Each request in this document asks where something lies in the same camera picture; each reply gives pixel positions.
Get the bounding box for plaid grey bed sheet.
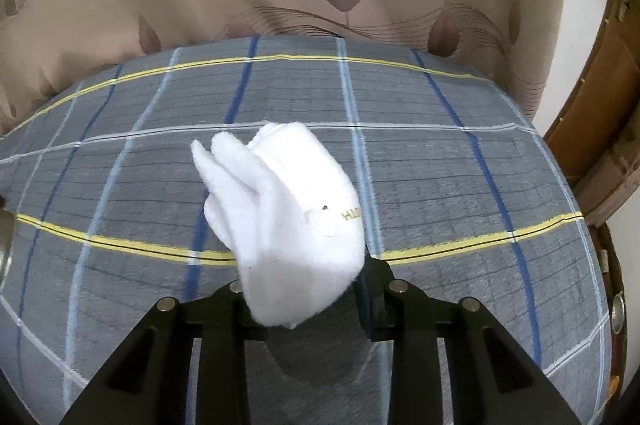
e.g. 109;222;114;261
1;36;611;424

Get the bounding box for brown wooden door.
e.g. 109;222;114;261
541;0;640;406

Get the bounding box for stainless steel bowl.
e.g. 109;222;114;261
0;210;16;289

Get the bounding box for white socks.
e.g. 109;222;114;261
190;123;366;329

